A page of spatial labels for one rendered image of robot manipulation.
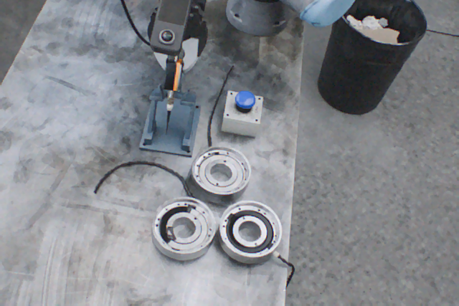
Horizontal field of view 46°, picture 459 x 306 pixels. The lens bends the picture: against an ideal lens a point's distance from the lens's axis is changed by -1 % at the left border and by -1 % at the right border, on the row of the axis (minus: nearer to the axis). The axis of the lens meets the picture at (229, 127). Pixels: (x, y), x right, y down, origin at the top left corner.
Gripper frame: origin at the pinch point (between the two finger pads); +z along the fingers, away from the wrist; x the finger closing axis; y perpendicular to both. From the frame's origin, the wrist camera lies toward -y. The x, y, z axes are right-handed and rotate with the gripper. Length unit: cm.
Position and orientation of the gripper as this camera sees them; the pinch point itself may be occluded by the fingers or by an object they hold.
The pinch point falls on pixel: (174, 68)
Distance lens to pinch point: 96.0
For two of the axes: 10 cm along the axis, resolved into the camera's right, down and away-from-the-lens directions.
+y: 1.1, -7.5, 6.5
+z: -1.3, 6.4, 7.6
